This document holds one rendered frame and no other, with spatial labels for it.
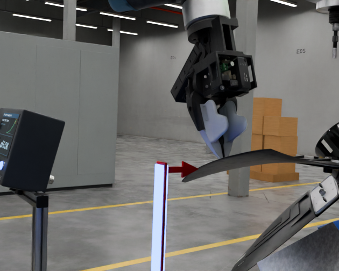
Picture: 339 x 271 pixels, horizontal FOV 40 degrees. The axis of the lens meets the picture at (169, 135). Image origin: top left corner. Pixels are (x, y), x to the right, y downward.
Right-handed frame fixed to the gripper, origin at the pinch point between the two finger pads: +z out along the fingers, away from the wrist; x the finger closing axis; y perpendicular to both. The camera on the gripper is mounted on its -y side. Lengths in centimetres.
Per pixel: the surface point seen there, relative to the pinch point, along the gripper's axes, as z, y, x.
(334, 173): 4.4, -1.2, 27.5
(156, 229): 10.5, -1.4, -12.1
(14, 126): -19, -55, -17
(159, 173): 2.9, 1.4, -12.0
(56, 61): -252, -569, 178
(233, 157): 1.8, 5.4, -1.8
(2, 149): -14, -61, -19
